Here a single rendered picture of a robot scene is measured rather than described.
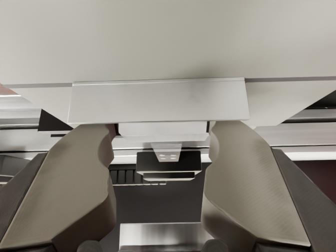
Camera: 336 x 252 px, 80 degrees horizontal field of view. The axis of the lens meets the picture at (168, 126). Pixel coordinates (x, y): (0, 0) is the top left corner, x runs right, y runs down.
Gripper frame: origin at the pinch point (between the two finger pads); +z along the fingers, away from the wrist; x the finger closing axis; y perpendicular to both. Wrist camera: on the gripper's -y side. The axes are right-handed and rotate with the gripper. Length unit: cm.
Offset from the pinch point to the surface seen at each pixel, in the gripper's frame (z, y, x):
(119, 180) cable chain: 27.5, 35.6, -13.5
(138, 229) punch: -0.8, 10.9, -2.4
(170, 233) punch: -1.1, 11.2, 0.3
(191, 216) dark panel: 28, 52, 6
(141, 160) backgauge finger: 17.3, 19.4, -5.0
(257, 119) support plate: 3.3, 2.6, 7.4
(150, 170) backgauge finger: 15.9, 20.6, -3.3
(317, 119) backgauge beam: 28.1, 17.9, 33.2
